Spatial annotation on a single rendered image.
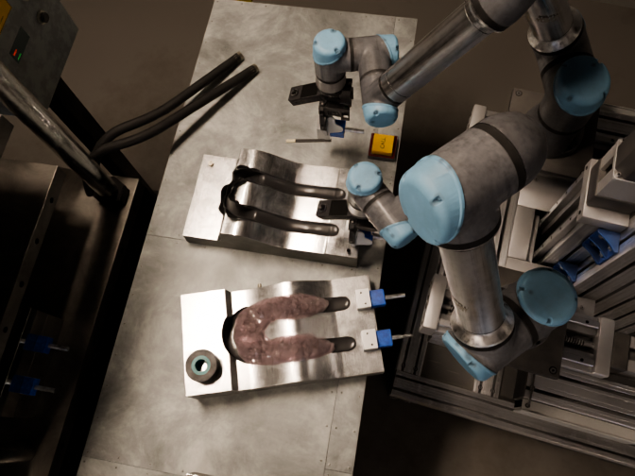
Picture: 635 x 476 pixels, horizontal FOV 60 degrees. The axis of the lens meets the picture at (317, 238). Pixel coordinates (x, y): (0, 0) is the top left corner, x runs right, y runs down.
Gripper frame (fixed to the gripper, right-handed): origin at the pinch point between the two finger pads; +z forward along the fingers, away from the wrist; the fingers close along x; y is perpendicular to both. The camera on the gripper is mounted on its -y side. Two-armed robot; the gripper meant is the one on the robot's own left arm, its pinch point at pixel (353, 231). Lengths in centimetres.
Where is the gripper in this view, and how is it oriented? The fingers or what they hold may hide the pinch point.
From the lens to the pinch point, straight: 150.0
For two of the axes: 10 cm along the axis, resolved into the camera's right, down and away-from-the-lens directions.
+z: 0.6, 3.3, 9.4
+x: 1.7, -9.3, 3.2
